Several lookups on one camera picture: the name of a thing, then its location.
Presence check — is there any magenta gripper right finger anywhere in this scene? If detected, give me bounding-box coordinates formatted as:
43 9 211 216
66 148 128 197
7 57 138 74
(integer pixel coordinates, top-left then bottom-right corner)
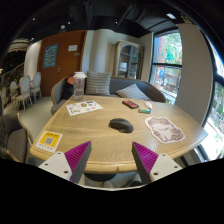
131 141 184 185

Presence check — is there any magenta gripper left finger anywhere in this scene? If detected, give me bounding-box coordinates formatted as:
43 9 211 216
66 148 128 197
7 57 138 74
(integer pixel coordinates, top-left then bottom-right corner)
38 140 93 184

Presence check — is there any black computer mouse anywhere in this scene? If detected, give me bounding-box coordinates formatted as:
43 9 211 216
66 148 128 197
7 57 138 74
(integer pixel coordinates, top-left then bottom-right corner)
109 118 134 133

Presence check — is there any yellow QR code card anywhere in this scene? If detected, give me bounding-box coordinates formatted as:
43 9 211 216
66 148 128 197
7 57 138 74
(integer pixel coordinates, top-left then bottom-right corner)
35 131 62 153

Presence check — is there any green eraser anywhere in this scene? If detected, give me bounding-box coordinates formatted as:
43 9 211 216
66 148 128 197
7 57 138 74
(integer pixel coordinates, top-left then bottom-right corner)
138 109 151 114

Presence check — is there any white sticker sheet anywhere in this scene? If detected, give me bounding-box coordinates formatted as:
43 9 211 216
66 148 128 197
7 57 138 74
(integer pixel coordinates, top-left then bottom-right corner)
66 100 102 116

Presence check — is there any small pink white object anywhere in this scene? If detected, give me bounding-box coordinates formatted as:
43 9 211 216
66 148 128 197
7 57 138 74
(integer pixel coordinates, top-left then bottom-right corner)
144 101 152 109

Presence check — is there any grey armchair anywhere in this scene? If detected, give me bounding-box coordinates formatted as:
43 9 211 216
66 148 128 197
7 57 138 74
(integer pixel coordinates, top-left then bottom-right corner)
0 114 33 163

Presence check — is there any black orange backpack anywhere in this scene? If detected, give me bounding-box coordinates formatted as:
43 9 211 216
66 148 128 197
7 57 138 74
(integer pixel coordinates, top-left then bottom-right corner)
62 75 73 99

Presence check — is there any grey curved sofa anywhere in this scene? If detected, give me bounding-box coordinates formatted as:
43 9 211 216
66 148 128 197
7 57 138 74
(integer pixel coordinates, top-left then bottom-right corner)
51 77 166 115

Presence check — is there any grey striped flat cushion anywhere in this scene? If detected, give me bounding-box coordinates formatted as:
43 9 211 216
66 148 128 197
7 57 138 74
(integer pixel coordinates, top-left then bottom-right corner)
116 84 149 100

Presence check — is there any clear plastic water bottle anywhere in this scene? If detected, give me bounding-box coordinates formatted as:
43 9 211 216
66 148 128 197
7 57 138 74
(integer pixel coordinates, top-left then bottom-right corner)
73 72 86 101

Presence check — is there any white dining chair far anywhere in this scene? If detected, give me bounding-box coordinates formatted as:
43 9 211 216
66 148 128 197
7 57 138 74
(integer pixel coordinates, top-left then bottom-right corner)
30 72 42 96

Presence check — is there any white dining chair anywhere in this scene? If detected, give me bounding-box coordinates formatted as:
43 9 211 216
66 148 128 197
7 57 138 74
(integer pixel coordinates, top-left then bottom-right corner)
30 72 42 96
10 81 18 108
16 76 32 109

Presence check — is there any white dining chair leftmost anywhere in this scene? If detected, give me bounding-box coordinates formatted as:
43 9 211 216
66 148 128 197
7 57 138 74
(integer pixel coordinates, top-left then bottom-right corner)
10 81 18 108

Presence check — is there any wooden glass cabinet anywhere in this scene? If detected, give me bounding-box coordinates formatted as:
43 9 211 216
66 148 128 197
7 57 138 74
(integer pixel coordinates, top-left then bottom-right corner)
113 40 144 79

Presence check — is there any brown wooden door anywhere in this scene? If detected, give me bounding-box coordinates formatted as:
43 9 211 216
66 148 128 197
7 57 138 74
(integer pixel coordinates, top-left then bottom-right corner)
38 30 87 96

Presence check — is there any blue poster on door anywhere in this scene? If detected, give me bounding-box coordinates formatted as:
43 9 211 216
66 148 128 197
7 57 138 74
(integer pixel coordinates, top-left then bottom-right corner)
43 44 58 68

